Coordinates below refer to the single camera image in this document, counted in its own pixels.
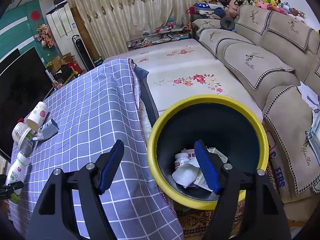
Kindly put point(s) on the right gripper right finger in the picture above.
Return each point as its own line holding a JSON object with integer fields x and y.
{"x": 264, "y": 216}

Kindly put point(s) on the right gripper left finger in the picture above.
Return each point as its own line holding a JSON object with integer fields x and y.
{"x": 54, "y": 214}

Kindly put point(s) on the green coconut drink bottle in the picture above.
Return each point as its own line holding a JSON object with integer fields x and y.
{"x": 17, "y": 169}

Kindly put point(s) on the cream yogurt tub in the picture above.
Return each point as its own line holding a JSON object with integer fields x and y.
{"x": 19, "y": 132}

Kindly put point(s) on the white napkin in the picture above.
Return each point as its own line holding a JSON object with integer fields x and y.
{"x": 185, "y": 175}

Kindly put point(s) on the white paper cup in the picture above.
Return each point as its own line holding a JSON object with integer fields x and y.
{"x": 37, "y": 116}

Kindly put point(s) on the red snack wrapper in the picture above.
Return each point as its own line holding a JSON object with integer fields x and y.
{"x": 201, "y": 182}

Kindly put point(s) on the pink strawberry milk carton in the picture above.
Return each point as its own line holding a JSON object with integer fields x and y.
{"x": 190, "y": 154}

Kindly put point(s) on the white pill bottle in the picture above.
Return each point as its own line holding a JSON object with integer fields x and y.
{"x": 180, "y": 160}

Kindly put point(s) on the yellow rimmed trash bin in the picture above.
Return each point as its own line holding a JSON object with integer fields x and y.
{"x": 213, "y": 126}

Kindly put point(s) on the papers on sofa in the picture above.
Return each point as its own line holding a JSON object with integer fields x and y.
{"x": 312, "y": 100}

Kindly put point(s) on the large black television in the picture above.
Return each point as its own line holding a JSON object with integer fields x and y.
{"x": 23, "y": 84}

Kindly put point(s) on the blue checkered tablecloth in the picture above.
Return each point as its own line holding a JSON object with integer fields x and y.
{"x": 93, "y": 112}

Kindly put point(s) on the floral bed mat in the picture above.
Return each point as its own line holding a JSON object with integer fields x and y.
{"x": 180, "y": 69}

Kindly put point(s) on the beige sofa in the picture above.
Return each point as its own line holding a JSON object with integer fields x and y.
{"x": 273, "y": 55}

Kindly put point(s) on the artificial flower bouquet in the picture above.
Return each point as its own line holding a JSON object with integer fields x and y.
{"x": 44, "y": 36}

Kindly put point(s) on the black tower fan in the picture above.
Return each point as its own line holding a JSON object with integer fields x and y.
{"x": 81, "y": 53}

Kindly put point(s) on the white cabinet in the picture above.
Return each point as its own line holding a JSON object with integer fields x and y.
{"x": 65, "y": 32}

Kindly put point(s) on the low toy shelf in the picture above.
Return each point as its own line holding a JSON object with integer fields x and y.
{"x": 171, "y": 31}

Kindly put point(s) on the pile of plush toys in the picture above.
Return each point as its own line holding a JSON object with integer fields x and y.
{"x": 232, "y": 8}

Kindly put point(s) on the beige patterned curtain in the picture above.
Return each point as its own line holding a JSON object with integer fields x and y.
{"x": 111, "y": 23}

